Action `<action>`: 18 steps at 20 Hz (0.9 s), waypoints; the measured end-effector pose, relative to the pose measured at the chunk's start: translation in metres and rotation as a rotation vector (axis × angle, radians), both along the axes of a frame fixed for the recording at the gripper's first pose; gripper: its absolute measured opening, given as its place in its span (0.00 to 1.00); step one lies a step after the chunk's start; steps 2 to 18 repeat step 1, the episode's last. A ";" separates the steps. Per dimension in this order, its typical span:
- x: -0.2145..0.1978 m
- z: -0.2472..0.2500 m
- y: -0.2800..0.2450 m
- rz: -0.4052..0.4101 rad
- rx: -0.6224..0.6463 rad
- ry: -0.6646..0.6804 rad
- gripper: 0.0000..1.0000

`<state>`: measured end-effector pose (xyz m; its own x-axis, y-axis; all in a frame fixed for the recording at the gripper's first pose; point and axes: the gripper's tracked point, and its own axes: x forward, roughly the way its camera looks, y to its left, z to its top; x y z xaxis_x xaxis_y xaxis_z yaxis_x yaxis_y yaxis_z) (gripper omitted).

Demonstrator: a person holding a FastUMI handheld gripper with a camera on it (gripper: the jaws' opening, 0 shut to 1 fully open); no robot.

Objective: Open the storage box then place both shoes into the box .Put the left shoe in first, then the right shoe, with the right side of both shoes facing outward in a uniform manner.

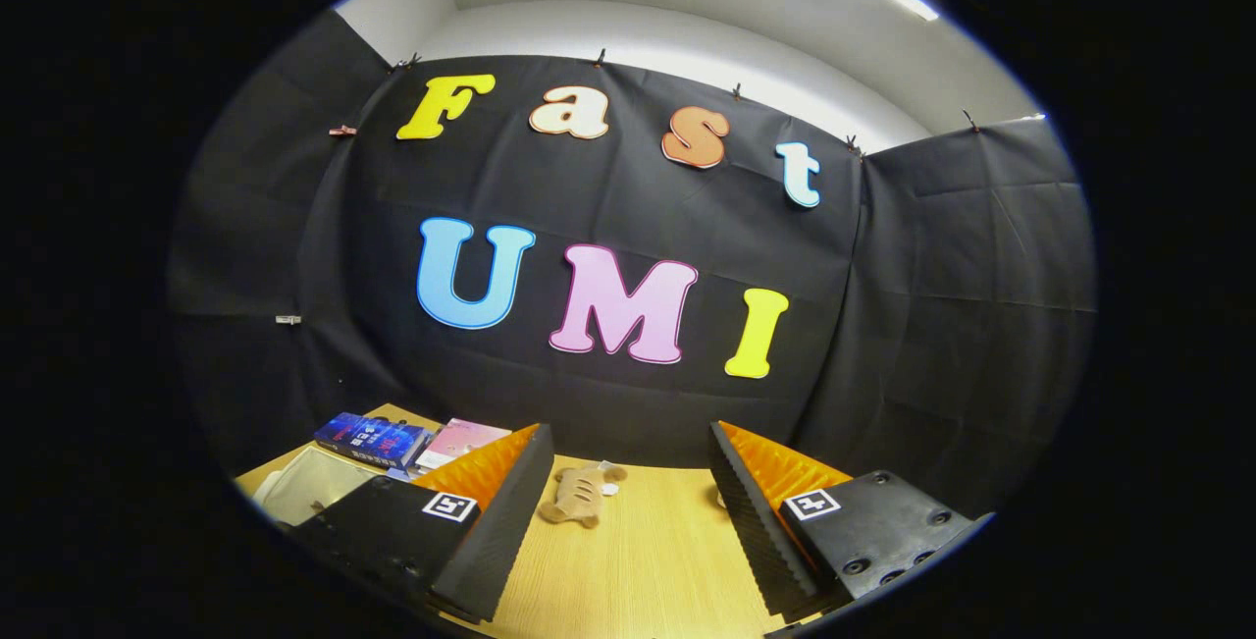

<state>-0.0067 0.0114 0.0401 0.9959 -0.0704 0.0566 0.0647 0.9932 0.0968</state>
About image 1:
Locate black backdrop cloth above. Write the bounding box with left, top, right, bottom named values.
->
left=167, top=9, right=1097, bottom=522

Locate pink cover book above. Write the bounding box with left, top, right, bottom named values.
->
left=414, top=418, right=513, bottom=473

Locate brown striped plush toy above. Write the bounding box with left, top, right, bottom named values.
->
left=538, top=462, right=629, bottom=530

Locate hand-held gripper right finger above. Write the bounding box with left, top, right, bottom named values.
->
left=706, top=421, right=994, bottom=620

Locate green fabric storage box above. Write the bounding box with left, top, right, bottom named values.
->
left=253, top=446, right=379, bottom=527

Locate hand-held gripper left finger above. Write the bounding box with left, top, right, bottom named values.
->
left=292, top=423, right=555, bottom=625

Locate dark blue book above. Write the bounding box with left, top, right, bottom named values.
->
left=314, top=411, right=433, bottom=471

